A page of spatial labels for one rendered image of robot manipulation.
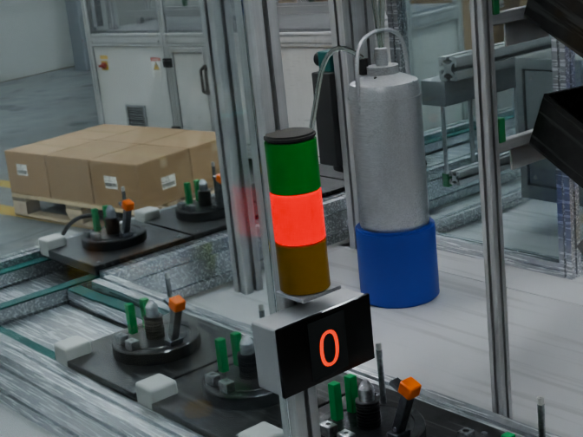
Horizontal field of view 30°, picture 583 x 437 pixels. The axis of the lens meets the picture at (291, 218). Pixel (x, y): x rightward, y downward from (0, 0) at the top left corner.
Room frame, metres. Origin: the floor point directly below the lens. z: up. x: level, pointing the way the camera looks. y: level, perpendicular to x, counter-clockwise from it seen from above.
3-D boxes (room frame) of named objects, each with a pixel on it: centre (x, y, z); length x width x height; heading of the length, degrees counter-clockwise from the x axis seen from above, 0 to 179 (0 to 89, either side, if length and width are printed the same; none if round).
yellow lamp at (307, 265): (1.01, -0.01, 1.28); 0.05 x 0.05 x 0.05
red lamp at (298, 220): (1.01, -0.01, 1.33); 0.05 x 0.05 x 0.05
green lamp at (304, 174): (1.01, -0.01, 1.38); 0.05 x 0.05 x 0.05
